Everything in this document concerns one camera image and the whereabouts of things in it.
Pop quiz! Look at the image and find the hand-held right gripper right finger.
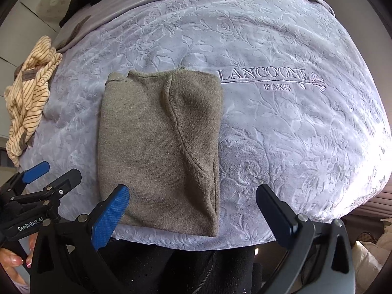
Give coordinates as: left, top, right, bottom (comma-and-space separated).
256, 184, 356, 294

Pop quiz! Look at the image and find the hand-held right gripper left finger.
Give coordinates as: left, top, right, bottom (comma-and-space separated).
29, 184, 131, 294

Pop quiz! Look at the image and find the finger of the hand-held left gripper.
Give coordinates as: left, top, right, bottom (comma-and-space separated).
0, 161, 50, 197
11, 168, 82, 204

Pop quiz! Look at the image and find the olive knit sweater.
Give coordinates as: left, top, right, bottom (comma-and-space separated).
97, 66, 224, 238

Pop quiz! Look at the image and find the person's left hand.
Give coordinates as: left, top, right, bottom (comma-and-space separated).
0, 234, 39, 283

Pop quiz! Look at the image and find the lavender embossed blanket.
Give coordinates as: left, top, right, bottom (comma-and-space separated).
18, 0, 392, 250

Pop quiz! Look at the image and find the beige striped garment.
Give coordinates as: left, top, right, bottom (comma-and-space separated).
4, 36, 63, 168

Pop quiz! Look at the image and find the white padded jacket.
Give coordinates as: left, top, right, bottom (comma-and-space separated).
352, 225, 392, 294

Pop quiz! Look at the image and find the white fan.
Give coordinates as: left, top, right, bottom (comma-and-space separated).
38, 0, 73, 16

